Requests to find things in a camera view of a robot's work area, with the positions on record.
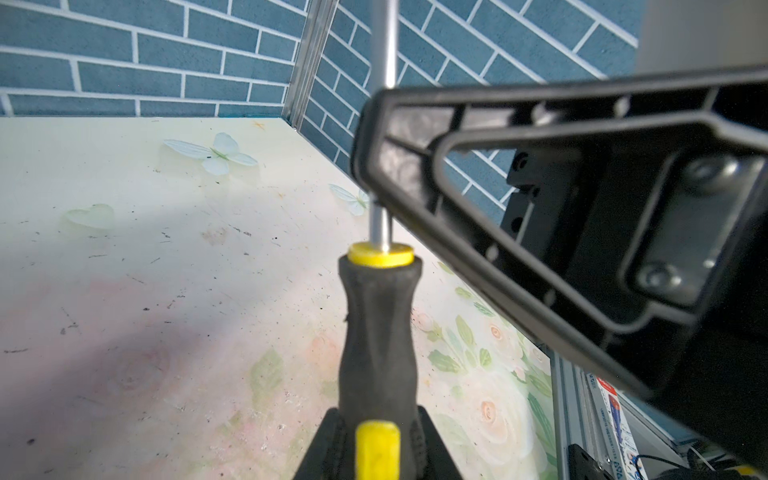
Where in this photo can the aluminium front frame rail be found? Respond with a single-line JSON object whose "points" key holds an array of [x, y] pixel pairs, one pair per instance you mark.
{"points": [[576, 422]]}

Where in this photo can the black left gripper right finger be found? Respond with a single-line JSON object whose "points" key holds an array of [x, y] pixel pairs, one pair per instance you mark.
{"points": [[439, 465]]}

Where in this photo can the red white blue packet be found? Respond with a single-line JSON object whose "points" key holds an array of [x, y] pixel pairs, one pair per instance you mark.
{"points": [[621, 449]]}

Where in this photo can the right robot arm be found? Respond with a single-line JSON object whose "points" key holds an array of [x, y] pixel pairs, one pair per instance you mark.
{"points": [[623, 223]]}

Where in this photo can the black yellow screwdriver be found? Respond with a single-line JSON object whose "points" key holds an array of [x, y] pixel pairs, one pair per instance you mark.
{"points": [[378, 434]]}

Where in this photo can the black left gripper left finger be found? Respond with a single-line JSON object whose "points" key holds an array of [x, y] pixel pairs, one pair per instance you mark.
{"points": [[325, 453]]}

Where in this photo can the aluminium right rear corner post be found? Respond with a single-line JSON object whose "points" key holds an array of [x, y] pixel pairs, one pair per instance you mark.
{"points": [[310, 48]]}

